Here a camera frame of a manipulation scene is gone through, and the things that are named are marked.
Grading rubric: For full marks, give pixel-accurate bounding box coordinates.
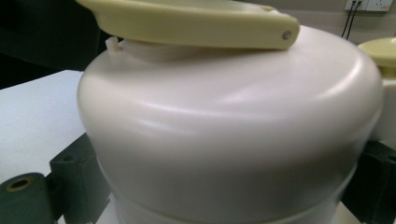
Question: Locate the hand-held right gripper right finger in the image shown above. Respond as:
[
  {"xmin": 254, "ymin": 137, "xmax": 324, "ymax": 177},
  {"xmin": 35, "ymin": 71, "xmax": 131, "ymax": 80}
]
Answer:
[{"xmin": 340, "ymin": 139, "xmax": 396, "ymax": 224}]

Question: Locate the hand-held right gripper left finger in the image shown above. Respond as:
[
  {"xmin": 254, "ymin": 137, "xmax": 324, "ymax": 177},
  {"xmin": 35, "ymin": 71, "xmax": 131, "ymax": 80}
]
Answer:
[{"xmin": 49, "ymin": 132, "xmax": 112, "ymax": 224}]

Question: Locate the dark curtain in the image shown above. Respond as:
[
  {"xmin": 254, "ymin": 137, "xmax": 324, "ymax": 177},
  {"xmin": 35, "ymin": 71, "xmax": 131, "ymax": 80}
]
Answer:
[{"xmin": 0, "ymin": 0, "xmax": 110, "ymax": 91}]

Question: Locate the black power cable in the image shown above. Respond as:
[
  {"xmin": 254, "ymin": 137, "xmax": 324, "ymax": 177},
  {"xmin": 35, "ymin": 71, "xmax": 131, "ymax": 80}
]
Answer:
[
  {"xmin": 346, "ymin": 0, "xmax": 363, "ymax": 41},
  {"xmin": 340, "ymin": 0, "xmax": 357, "ymax": 39}
]

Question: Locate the white wall socket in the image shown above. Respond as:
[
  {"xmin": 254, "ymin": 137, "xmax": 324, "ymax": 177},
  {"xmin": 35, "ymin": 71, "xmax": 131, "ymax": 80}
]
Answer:
[{"xmin": 344, "ymin": 0, "xmax": 394, "ymax": 13}]

